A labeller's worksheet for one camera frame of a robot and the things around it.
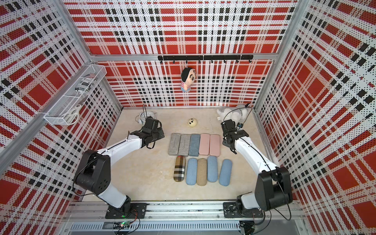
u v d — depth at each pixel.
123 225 0.70
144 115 1.13
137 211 0.73
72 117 0.66
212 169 0.86
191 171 0.84
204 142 0.99
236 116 1.02
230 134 0.61
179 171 0.84
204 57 0.88
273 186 0.42
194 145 0.96
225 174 0.84
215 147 0.96
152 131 0.72
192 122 1.08
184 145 0.96
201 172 0.84
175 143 0.96
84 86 0.77
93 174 0.45
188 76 0.91
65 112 0.68
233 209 0.73
